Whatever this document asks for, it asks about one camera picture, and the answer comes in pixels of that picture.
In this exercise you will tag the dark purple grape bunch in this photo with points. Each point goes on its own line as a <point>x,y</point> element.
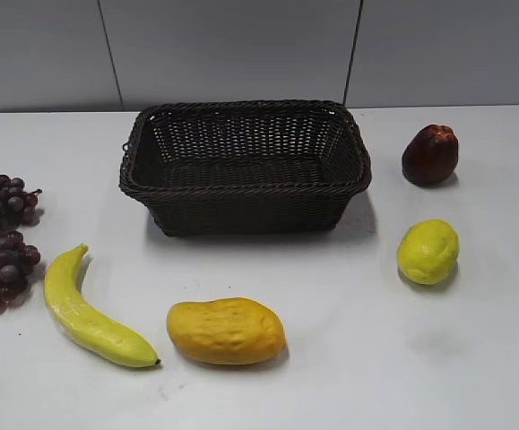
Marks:
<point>18,259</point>

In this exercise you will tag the dark red apple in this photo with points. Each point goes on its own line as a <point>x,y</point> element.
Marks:
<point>432,156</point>

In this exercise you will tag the yellow banana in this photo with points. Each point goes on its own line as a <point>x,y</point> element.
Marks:
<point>83,324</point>

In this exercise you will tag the yellow orange mango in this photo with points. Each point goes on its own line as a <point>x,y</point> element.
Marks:
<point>231,331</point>

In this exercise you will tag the yellow lemon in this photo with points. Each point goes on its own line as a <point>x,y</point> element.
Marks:
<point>428,252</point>

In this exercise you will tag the black woven basket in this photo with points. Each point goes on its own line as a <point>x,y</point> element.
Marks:
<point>245,167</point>

